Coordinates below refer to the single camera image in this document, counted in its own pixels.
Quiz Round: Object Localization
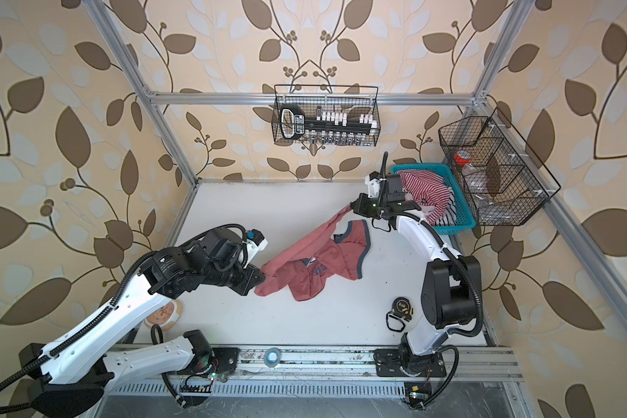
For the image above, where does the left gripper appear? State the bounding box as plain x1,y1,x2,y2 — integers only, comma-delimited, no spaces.
200,254,270,296

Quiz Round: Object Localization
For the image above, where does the red tank top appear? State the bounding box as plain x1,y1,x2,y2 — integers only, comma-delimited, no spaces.
254,206,371,301

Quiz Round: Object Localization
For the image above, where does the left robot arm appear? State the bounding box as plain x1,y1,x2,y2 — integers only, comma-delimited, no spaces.
0,224,268,417

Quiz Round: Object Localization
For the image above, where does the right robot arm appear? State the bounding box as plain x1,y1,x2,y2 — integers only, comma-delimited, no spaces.
351,172,483,410

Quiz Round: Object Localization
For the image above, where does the red white striped garment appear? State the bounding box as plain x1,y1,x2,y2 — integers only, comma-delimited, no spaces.
398,169,457,226

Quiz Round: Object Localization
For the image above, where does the teal plastic basket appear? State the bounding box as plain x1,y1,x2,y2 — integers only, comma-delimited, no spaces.
390,164,475,235

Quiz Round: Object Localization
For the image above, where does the round blue button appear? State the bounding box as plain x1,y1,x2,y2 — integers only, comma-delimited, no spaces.
264,348,282,369

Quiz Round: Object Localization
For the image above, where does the red capped plastic bottle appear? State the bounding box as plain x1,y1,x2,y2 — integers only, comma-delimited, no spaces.
454,150,489,194

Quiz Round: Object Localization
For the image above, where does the round tan pad dish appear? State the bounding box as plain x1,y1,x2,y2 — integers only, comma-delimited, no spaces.
144,301,184,332

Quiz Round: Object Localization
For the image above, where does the black socket set tool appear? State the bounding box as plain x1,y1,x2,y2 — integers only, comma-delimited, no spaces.
273,104,381,142

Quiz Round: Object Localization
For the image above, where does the black tape measure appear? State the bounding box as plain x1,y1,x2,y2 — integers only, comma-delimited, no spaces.
385,297,414,333

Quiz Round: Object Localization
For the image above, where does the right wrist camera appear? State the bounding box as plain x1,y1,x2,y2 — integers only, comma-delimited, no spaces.
365,172,388,200

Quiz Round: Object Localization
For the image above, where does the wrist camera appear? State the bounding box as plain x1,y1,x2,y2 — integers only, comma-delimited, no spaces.
246,229,268,259
365,172,388,200

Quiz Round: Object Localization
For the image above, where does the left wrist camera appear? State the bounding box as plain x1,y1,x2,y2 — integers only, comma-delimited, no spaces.
246,229,268,259

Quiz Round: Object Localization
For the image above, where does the back wire basket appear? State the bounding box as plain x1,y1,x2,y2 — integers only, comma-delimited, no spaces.
271,83,381,147

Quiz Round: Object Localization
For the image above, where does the wire basket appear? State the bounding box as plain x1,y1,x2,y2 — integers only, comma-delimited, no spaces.
271,83,381,147
438,108,561,226

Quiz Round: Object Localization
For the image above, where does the right wire basket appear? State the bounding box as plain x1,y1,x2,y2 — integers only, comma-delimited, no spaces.
438,108,561,226

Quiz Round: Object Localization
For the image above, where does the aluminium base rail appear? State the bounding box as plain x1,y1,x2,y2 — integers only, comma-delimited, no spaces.
103,343,524,383

